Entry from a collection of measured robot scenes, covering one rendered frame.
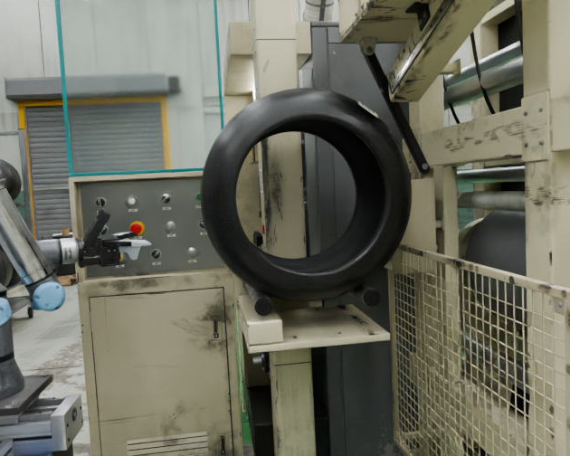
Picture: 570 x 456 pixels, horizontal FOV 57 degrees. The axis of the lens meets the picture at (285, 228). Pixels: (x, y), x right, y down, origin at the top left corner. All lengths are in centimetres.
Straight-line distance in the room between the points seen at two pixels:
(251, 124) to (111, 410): 122
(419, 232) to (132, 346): 108
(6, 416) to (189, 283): 76
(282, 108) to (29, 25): 1058
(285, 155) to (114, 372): 99
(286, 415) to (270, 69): 112
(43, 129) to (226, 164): 1007
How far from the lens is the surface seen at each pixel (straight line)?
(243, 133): 129
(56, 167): 1116
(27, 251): 146
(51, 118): 1125
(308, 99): 132
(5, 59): 1175
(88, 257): 164
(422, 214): 171
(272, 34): 172
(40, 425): 147
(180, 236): 195
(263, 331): 132
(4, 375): 149
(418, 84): 161
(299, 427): 184
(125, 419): 209
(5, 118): 1150
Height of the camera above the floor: 119
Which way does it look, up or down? 4 degrees down
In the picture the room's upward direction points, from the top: 3 degrees counter-clockwise
